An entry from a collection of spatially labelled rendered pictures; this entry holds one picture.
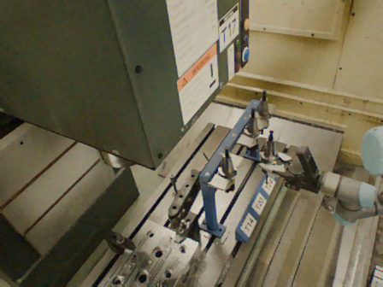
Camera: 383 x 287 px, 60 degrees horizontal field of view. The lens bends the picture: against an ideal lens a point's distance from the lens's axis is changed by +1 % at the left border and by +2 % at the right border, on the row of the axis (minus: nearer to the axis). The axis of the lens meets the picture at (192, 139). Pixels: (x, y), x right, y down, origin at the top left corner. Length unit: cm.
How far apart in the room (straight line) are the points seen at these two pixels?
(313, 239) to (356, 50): 83
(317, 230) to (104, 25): 136
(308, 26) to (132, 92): 118
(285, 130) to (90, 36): 149
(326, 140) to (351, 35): 55
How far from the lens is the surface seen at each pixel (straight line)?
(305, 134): 185
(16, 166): 122
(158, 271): 121
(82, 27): 50
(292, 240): 154
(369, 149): 90
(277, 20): 163
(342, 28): 158
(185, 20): 60
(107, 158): 81
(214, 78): 74
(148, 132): 56
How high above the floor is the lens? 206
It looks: 42 degrees down
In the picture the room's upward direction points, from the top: 9 degrees counter-clockwise
